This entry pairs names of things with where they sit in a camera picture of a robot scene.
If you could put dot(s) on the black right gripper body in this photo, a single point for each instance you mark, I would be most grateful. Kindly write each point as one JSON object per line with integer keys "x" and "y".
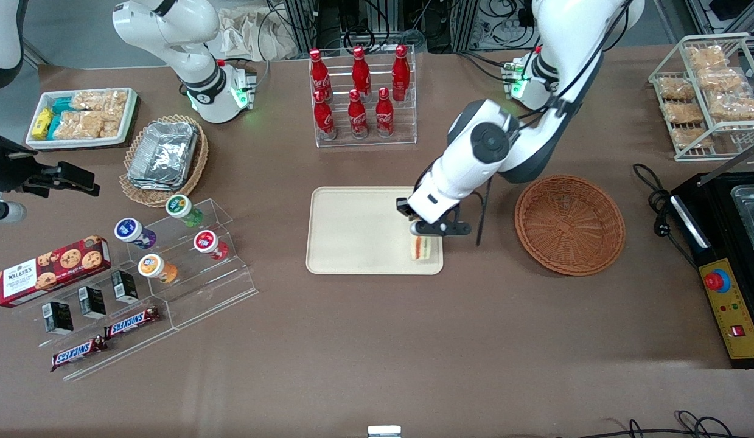
{"x": 11, "y": 172}

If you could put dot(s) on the triangular layered sandwich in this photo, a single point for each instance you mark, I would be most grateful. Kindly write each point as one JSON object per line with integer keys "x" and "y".
{"x": 420, "y": 248}

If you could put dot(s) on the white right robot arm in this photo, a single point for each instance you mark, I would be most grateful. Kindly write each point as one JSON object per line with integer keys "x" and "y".
{"x": 170, "y": 36}

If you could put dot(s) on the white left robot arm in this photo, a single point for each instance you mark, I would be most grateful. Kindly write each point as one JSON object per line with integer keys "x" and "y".
{"x": 559, "y": 48}

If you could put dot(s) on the cream plastic serving tray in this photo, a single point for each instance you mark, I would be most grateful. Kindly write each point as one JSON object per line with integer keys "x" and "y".
{"x": 358, "y": 231}

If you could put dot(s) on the oval wicker basket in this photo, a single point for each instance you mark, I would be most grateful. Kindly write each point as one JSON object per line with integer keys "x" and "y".
{"x": 164, "y": 198}

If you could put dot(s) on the round wicker basket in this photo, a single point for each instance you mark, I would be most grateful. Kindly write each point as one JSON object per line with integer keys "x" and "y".
{"x": 568, "y": 225}

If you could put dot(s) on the white snack bin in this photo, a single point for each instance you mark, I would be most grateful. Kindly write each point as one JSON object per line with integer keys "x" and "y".
{"x": 84, "y": 145}

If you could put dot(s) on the rice cracker snack pack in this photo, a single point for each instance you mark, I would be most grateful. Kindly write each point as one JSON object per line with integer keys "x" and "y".
{"x": 677, "y": 88}
{"x": 693, "y": 137}
{"x": 112, "y": 129}
{"x": 72, "y": 128}
{"x": 89, "y": 100}
{"x": 722, "y": 79}
{"x": 115, "y": 100}
{"x": 734, "y": 107}
{"x": 684, "y": 112}
{"x": 707, "y": 58}

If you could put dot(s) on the teal snack packet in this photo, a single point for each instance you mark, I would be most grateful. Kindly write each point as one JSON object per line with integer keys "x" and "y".
{"x": 62, "y": 104}
{"x": 54, "y": 126}

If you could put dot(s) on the yellow snack packet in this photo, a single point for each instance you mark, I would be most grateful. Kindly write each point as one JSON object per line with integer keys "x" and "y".
{"x": 42, "y": 123}

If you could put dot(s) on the purple lid gum jar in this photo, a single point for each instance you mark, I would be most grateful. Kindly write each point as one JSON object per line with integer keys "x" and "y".
{"x": 128, "y": 230}

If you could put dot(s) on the clear acrylic bottle rack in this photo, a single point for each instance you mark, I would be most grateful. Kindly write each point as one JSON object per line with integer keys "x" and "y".
{"x": 364, "y": 143}

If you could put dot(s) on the silver foil container stack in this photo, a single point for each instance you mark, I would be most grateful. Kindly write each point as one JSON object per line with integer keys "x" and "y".
{"x": 164, "y": 152}

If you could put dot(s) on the red cola bottle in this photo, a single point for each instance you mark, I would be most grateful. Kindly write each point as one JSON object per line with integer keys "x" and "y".
{"x": 384, "y": 114}
{"x": 356, "y": 115}
{"x": 323, "y": 118}
{"x": 401, "y": 70}
{"x": 319, "y": 72}
{"x": 360, "y": 70}

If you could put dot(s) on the red Walkers cookie box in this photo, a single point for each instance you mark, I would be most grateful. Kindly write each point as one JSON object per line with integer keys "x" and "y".
{"x": 48, "y": 274}

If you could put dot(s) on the green lid gum jar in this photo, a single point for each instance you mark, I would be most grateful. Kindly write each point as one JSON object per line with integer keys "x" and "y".
{"x": 179, "y": 205}

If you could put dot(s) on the orange lid gum jar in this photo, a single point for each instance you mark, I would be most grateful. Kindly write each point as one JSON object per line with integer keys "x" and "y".
{"x": 153, "y": 266}

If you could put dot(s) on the small black barcode box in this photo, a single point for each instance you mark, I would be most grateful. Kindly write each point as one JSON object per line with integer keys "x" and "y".
{"x": 92, "y": 302}
{"x": 125, "y": 287}
{"x": 58, "y": 317}

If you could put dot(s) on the red lid gum jar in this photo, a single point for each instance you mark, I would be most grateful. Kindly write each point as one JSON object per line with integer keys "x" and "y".
{"x": 206, "y": 242}

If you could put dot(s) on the Snickers chocolate bar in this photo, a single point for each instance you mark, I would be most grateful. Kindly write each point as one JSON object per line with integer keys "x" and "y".
{"x": 132, "y": 322}
{"x": 78, "y": 353}

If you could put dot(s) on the clear acrylic stepped display stand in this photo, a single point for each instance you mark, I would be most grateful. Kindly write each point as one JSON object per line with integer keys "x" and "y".
{"x": 218, "y": 286}

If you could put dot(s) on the white plastic bag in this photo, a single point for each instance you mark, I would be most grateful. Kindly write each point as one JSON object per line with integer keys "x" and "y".
{"x": 249, "y": 33}

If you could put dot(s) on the small white grey device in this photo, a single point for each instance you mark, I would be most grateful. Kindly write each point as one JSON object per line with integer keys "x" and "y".
{"x": 384, "y": 432}

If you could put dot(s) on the black countertop appliance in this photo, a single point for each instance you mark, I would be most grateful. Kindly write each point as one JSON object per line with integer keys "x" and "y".
{"x": 711, "y": 207}

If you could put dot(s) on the red emergency stop button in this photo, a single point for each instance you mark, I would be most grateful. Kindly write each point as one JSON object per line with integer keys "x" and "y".
{"x": 717, "y": 281}

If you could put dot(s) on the grey metal bar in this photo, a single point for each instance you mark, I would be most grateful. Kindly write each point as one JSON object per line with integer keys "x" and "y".
{"x": 733, "y": 163}

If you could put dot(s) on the yellow control panel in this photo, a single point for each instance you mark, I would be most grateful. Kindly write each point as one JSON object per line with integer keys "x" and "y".
{"x": 729, "y": 310}

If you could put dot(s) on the steel appliance pan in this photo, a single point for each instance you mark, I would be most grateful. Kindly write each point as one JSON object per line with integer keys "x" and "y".
{"x": 751, "y": 213}

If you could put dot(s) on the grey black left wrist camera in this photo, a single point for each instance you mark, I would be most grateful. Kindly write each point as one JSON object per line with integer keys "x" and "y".
{"x": 443, "y": 230}

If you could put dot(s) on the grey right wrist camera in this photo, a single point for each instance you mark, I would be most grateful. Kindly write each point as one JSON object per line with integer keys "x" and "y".
{"x": 5, "y": 212}

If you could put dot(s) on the black equipment rack frame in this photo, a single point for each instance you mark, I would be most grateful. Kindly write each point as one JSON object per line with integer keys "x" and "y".
{"x": 328, "y": 24}

